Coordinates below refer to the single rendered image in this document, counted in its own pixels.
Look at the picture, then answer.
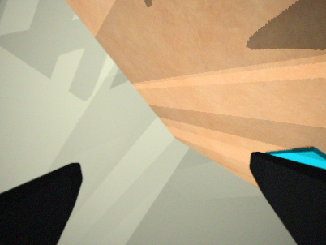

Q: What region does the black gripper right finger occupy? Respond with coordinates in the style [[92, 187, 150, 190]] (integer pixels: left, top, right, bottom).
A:
[[250, 152, 326, 245]]

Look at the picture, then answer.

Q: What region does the cyan flat rectangular plate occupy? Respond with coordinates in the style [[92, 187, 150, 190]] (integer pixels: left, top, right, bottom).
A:
[[266, 148, 326, 169]]

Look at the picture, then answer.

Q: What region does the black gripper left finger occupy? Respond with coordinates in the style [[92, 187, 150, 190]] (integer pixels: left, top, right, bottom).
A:
[[0, 163, 83, 245]]

